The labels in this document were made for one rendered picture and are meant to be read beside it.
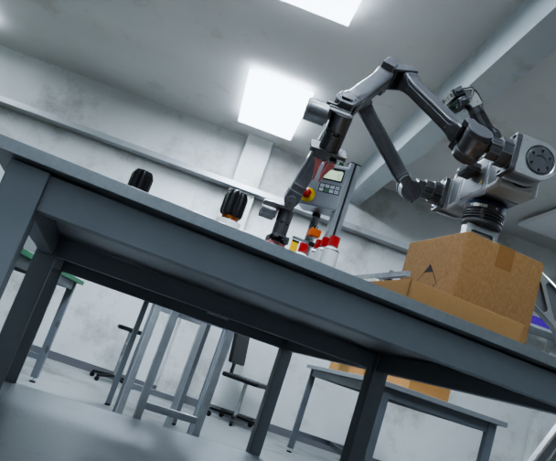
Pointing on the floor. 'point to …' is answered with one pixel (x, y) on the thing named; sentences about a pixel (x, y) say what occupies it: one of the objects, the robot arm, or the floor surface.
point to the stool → (119, 357)
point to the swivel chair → (239, 376)
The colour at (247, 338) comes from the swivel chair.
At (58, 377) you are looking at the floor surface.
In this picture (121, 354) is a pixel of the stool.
